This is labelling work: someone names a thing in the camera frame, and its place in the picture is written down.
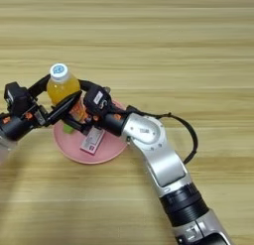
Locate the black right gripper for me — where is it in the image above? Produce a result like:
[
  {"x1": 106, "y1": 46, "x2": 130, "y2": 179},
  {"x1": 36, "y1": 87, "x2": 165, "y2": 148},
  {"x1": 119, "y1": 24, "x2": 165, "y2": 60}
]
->
[{"x1": 63, "y1": 79, "x2": 132, "y2": 136}]

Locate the pink round plate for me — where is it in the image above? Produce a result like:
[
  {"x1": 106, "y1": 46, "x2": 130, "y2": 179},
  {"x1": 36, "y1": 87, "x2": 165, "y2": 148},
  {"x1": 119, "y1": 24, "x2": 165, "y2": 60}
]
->
[{"x1": 53, "y1": 98, "x2": 128, "y2": 165}]

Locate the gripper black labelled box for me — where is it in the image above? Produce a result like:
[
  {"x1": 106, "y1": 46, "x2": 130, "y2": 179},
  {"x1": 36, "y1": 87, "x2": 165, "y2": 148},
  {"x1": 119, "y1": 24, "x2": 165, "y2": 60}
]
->
[
  {"x1": 3, "y1": 81, "x2": 33, "y2": 117},
  {"x1": 82, "y1": 85, "x2": 112, "y2": 117}
]

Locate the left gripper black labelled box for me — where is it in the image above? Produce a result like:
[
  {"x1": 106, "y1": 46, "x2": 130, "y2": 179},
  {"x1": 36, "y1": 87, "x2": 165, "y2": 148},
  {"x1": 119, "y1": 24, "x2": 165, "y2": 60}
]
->
[{"x1": 3, "y1": 81, "x2": 33, "y2": 117}]

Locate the small red white card box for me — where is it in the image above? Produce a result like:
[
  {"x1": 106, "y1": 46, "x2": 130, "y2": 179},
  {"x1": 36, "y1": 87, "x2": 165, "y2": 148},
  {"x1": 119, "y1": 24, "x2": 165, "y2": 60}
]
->
[{"x1": 79, "y1": 126, "x2": 106, "y2": 156}]

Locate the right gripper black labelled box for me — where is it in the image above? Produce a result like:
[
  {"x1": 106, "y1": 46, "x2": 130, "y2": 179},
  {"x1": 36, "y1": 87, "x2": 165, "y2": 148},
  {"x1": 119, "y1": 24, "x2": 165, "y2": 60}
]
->
[{"x1": 82, "y1": 85, "x2": 112, "y2": 117}]

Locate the orange juice bottle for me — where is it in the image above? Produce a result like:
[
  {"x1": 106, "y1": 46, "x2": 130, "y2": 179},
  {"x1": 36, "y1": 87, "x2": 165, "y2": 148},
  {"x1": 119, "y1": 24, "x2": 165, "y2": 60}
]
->
[{"x1": 46, "y1": 62, "x2": 92, "y2": 123}]

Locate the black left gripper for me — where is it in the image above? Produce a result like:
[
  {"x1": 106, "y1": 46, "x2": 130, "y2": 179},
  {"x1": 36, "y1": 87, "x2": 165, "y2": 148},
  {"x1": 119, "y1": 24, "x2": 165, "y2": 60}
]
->
[{"x1": 0, "y1": 73, "x2": 82, "y2": 142}]

